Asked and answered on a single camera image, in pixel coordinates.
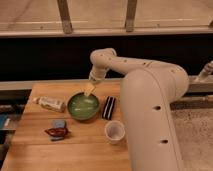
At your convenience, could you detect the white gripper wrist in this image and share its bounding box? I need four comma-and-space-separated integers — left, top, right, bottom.
84, 68, 106, 96

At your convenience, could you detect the green ceramic bowl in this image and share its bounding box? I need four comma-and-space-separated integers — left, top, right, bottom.
67, 92, 100, 121

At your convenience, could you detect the metal window post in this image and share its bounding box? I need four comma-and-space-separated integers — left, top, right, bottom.
125, 0, 137, 32
57, 0, 73, 34

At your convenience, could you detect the white paper cup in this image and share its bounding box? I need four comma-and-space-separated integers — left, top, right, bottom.
104, 120, 125, 144

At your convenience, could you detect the black white striped sponge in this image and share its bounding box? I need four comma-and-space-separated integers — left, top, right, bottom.
102, 96, 116, 120

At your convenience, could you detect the red chip bag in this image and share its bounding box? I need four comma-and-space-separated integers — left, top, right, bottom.
46, 127, 69, 137

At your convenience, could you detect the right metal window post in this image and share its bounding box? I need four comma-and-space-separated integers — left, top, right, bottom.
125, 0, 137, 32

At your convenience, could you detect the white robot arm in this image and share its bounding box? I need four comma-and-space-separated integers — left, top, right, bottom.
89, 48, 189, 171

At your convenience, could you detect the left metal window post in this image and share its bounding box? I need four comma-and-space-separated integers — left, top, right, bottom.
57, 0, 73, 34

